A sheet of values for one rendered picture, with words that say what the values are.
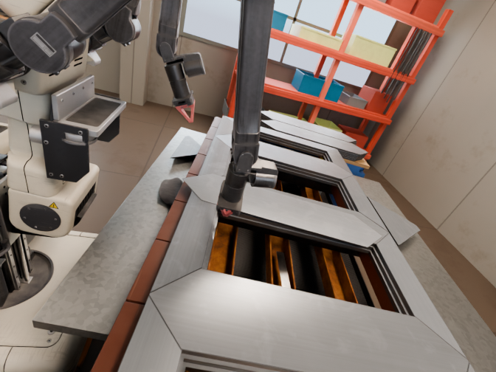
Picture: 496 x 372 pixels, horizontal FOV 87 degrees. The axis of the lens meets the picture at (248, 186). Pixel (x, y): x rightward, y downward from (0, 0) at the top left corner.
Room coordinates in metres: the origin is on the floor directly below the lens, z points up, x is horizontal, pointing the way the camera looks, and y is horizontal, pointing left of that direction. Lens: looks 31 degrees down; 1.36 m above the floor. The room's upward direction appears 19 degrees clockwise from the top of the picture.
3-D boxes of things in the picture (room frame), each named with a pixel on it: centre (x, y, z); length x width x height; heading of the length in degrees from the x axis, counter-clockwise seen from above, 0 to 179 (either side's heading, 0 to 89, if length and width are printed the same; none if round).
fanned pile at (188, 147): (1.29, 0.36, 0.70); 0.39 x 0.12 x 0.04; 7
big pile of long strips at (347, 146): (1.85, -0.31, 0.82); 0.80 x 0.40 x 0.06; 97
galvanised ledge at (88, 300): (0.94, 0.34, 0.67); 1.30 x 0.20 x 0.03; 7
